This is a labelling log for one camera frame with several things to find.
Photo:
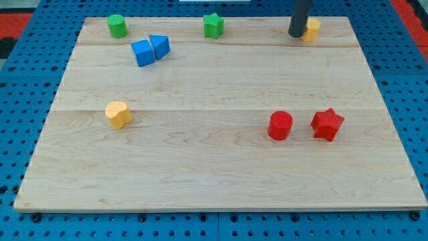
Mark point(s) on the blue triangle block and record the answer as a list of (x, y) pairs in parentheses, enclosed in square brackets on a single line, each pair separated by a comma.
[(161, 45)]

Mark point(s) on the blue cube block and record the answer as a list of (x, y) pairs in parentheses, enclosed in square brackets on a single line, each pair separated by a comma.
[(143, 53)]

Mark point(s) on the wooden board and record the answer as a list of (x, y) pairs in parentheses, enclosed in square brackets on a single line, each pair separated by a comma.
[(198, 139)]

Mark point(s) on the red cylinder block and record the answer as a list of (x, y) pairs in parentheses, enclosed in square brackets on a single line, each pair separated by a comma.
[(280, 125)]

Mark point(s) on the green star block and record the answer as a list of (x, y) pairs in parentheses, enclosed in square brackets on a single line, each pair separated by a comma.
[(213, 25)]

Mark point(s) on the yellow heart block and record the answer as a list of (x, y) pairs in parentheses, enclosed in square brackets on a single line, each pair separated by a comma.
[(118, 114)]

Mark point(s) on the red star block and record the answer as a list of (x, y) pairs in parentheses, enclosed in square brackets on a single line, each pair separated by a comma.
[(326, 124)]

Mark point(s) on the green cylinder block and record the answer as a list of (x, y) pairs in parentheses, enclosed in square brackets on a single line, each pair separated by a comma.
[(117, 26)]

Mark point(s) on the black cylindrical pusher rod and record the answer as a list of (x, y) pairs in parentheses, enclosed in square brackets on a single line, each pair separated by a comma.
[(299, 17)]

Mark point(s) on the yellow pentagon block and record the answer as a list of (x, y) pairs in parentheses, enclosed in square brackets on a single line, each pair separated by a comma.
[(311, 30)]

